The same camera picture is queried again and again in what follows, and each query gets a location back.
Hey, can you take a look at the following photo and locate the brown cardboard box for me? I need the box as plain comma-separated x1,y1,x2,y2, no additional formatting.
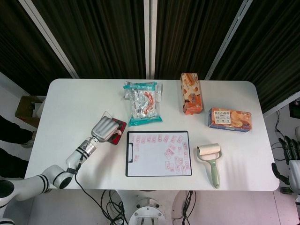
15,95,46,128

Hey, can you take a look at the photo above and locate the thin black cable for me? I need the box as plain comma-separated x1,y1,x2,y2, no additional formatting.
271,109,288,162

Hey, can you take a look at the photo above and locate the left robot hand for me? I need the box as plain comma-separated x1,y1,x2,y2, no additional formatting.
90,116,124,143

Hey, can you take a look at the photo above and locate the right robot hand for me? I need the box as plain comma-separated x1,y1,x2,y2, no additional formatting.
271,137,300,188

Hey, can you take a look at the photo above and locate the person in dark clothes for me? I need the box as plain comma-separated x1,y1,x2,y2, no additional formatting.
0,114,36,181

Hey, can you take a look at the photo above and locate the black clipboard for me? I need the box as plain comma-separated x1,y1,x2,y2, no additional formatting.
125,130,193,177

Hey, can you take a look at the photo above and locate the tall orange biscuit box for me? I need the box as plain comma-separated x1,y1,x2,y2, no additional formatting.
180,72,204,116

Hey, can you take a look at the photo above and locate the flat orange blue cookie box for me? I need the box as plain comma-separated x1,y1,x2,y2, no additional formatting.
207,107,253,133

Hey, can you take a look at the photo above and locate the red ink pad clear lid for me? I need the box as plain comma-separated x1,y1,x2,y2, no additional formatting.
102,111,128,146

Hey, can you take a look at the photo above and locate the black floor cable bundle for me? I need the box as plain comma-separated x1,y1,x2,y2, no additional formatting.
100,189,129,225
172,190,197,225

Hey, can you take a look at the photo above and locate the green lint roller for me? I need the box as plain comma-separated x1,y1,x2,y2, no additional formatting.
196,142,223,189

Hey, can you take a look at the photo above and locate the teal silver snack bag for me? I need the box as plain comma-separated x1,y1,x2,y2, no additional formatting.
122,80,163,128

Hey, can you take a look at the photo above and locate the small silver sachet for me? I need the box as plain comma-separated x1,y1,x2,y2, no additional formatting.
156,83,164,103

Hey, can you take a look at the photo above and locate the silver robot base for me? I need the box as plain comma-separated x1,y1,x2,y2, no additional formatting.
127,196,173,225

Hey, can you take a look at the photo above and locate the white partition post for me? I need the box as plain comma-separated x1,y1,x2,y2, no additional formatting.
18,0,80,79
143,0,157,79
204,0,254,80

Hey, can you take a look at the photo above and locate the white stamped paper sheet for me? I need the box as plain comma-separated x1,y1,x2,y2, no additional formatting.
127,132,192,176

